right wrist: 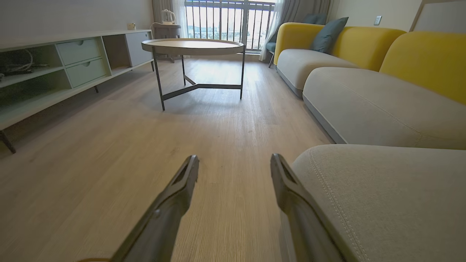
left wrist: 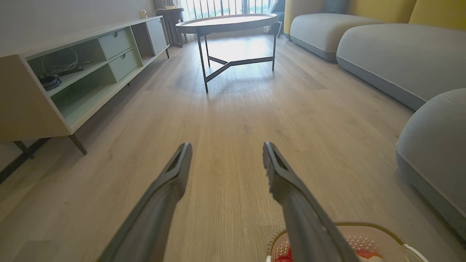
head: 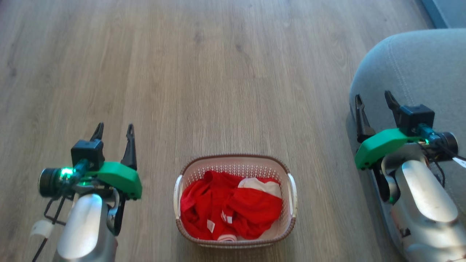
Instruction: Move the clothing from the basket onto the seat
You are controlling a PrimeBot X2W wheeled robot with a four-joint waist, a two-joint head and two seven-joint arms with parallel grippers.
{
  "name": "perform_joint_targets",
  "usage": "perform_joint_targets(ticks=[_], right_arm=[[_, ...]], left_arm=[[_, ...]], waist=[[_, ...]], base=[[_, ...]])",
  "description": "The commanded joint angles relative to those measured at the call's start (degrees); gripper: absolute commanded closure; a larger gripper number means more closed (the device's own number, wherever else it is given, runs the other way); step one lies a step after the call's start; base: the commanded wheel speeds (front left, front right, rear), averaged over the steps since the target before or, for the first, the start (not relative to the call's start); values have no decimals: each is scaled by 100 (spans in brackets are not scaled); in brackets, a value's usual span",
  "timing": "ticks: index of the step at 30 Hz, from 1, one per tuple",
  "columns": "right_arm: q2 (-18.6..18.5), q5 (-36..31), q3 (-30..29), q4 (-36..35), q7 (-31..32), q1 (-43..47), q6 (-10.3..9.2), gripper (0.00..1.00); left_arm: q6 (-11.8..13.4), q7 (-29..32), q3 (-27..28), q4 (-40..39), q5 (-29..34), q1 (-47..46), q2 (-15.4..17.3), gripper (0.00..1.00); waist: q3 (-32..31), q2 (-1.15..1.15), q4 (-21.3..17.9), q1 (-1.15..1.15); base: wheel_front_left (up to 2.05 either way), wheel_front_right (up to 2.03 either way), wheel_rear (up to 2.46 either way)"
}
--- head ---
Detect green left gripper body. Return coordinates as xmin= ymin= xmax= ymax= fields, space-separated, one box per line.
xmin=86 ymin=161 xmax=143 ymax=200

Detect grey fabric sofa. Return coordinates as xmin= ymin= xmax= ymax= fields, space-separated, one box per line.
xmin=349 ymin=28 xmax=466 ymax=262

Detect red garment white striped cuffs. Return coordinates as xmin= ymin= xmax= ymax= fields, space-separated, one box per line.
xmin=180 ymin=170 xmax=239 ymax=242

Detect white plastic laundry basket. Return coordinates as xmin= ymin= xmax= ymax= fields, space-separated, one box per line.
xmin=173 ymin=154 xmax=298 ymax=249

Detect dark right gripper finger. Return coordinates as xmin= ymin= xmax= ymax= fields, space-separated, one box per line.
xmin=355 ymin=94 xmax=376 ymax=143
xmin=384 ymin=90 xmax=402 ymax=128

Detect white tape tag left cable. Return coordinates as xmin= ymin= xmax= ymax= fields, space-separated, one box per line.
xmin=30 ymin=220 xmax=55 ymax=239

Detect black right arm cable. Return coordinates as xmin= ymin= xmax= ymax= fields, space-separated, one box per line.
xmin=419 ymin=140 xmax=466 ymax=188

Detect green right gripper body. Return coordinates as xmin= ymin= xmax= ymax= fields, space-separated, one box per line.
xmin=355 ymin=128 xmax=421 ymax=170

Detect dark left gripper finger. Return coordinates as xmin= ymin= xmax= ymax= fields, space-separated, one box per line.
xmin=121 ymin=124 xmax=138 ymax=171
xmin=90 ymin=122 xmax=104 ymax=142

